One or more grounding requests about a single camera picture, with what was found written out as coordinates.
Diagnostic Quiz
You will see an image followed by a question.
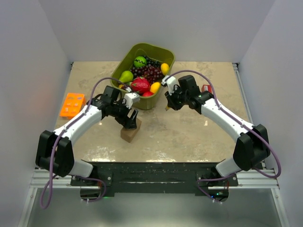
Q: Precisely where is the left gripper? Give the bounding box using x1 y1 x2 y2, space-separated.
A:
110 98 138 129

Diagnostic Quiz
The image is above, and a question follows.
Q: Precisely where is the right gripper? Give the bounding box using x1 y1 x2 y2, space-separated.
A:
165 86 189 111

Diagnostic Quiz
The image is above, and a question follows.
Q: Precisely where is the brown cardboard express box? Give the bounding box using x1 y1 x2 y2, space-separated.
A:
120 119 142 143

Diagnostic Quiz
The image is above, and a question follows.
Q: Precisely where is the olive green plastic basin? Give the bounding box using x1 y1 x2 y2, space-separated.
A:
111 43 175 110

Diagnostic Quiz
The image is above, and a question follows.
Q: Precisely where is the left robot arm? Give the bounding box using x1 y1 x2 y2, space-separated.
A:
36 86 140 185

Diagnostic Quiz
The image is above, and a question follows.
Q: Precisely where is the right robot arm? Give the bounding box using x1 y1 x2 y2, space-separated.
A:
161 75 270 186

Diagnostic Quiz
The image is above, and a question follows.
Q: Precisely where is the orange plastic box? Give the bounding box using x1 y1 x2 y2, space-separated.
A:
59 93 86 119

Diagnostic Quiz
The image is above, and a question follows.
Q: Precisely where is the orange yellow mango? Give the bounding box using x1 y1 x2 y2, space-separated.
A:
150 82 161 94

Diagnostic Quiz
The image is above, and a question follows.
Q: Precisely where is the red apple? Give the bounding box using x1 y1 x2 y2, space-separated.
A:
142 91 154 97

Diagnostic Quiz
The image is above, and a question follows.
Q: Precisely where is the red rectangular carton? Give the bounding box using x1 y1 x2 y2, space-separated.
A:
201 84 213 94

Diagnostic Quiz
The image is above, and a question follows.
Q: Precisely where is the purple grape bunch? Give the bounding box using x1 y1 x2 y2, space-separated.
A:
126 66 164 87

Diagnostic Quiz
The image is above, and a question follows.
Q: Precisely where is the red dragon fruit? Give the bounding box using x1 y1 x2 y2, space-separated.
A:
131 77 150 94

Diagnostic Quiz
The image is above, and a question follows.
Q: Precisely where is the yellow lemon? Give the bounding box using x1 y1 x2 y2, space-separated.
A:
160 63 170 76

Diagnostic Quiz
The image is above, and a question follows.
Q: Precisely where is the green pear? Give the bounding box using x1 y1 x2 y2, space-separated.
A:
119 70 134 84

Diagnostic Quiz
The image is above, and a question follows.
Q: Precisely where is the dark black grape bunch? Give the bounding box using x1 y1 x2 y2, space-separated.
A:
142 55 161 68

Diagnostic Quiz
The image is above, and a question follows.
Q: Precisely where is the green striped ball fruit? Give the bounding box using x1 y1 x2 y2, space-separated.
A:
133 56 147 68

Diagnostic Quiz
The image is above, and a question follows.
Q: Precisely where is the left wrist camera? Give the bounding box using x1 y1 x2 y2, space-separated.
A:
124 87 140 109

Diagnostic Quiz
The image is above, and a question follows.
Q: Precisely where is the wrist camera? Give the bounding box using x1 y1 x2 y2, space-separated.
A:
124 87 140 109
161 75 179 96

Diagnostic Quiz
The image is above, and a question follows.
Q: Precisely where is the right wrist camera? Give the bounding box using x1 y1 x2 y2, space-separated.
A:
161 75 179 96

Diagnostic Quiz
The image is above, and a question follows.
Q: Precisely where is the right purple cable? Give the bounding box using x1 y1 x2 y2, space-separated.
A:
163 70 282 205

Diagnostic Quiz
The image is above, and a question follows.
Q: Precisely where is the purple cable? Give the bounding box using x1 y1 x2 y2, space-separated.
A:
39 77 132 210
163 70 282 205

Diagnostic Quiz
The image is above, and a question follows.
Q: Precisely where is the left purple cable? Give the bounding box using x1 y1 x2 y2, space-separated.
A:
39 77 132 210

